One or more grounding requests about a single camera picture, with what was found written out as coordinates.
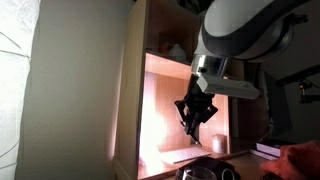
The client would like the pink-edged book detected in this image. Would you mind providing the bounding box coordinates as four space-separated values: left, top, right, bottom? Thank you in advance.
255 141 283 158

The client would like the wooden shelf unit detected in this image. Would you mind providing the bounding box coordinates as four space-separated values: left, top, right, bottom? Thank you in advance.
111 0 264 180

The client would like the black camera stand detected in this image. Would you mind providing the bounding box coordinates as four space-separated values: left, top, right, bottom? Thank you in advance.
274 64 320 105

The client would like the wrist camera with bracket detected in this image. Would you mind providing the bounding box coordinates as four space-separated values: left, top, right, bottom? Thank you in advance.
195 72 261 100

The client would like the black pen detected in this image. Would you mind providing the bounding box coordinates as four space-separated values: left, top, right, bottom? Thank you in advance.
188 132 203 148

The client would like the white bottle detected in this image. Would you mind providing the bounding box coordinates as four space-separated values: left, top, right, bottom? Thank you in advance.
166 43 187 63

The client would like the orange terry towel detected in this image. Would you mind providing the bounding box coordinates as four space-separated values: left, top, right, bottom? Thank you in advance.
259 139 320 180

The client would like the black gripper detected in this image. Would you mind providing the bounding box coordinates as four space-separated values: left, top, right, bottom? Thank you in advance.
173 74 219 136

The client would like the white keyboard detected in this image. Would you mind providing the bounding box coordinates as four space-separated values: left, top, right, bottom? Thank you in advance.
159 146 212 165

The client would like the clear glass jar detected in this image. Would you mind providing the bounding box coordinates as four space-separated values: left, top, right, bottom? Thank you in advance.
181 166 218 180

